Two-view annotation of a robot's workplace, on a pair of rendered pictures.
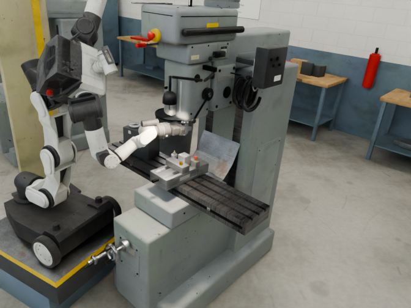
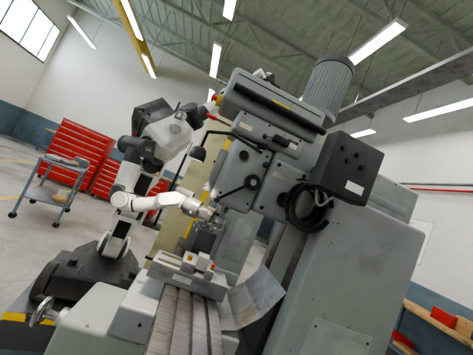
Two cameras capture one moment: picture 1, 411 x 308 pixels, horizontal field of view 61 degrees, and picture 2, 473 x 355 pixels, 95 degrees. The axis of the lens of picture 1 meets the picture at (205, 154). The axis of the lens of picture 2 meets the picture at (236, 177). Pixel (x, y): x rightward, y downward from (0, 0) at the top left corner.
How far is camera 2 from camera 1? 1.36 m
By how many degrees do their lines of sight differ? 50
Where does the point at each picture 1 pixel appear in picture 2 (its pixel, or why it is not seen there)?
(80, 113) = (124, 141)
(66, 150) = not seen: hidden behind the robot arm
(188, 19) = (248, 82)
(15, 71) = (188, 185)
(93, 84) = (158, 132)
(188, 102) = (222, 177)
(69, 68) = (148, 113)
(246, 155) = (287, 315)
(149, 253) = (52, 344)
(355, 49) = not seen: outside the picture
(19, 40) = (201, 169)
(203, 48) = (261, 124)
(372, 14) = not seen: outside the picture
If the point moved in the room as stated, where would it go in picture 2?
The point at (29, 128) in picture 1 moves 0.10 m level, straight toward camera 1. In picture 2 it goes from (173, 225) to (169, 225)
